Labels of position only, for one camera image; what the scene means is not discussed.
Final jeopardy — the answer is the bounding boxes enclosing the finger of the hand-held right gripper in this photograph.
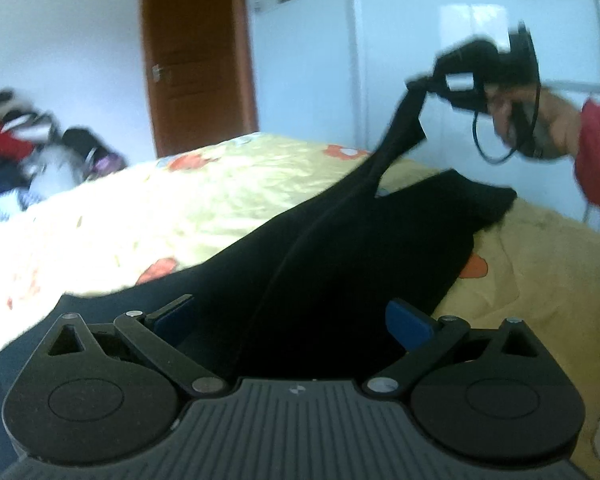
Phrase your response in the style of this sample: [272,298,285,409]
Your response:
[404,70,448,96]

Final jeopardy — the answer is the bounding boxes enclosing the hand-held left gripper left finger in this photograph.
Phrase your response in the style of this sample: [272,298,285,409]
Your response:
[42,294,229,402]

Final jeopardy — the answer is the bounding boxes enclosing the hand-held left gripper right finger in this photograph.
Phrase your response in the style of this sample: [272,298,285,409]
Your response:
[362,299,551,401]

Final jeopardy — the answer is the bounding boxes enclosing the black pants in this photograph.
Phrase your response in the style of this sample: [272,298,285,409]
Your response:
[0,79,519,478]

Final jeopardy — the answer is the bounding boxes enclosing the person's right hand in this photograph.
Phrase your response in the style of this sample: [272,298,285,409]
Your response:
[490,86,582,161]

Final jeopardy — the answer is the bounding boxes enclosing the yellow printed bed sheet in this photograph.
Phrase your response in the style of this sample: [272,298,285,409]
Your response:
[0,131,600,480]

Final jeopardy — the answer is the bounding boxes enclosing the purple cloth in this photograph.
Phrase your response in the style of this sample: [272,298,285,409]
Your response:
[94,155,128,175]

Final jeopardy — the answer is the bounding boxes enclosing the black bag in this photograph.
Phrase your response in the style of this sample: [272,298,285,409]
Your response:
[61,127,123,177]

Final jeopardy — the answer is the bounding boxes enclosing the pile of clothes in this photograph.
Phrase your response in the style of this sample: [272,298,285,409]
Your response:
[0,76,88,211]

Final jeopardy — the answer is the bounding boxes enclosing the brown wooden door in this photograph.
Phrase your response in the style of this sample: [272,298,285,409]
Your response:
[139,0,259,159]

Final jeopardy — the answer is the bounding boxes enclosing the black cable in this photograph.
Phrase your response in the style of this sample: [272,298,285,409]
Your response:
[471,102,521,164]

